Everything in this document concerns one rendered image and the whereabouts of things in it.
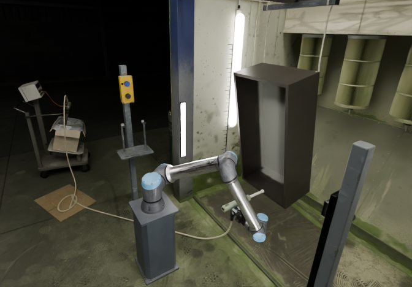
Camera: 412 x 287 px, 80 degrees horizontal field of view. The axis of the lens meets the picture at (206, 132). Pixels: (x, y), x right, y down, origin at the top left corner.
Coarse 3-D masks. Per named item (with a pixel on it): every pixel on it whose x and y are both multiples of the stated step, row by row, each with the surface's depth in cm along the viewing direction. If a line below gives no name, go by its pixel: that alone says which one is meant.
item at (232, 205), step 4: (260, 192) 236; (248, 196) 228; (252, 196) 230; (248, 200) 227; (228, 204) 215; (232, 204) 217; (236, 204) 219; (224, 208) 213; (228, 208) 214; (232, 208) 219; (232, 216) 225; (232, 220) 228
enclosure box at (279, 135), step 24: (240, 72) 212; (264, 72) 203; (288, 72) 194; (312, 72) 186; (240, 96) 231; (264, 96) 246; (288, 96) 175; (312, 96) 191; (240, 120) 241; (264, 120) 259; (288, 120) 184; (312, 120) 203; (240, 144) 250; (264, 144) 274; (288, 144) 195; (312, 144) 216; (264, 168) 284; (288, 168) 207; (264, 192) 251; (288, 192) 220
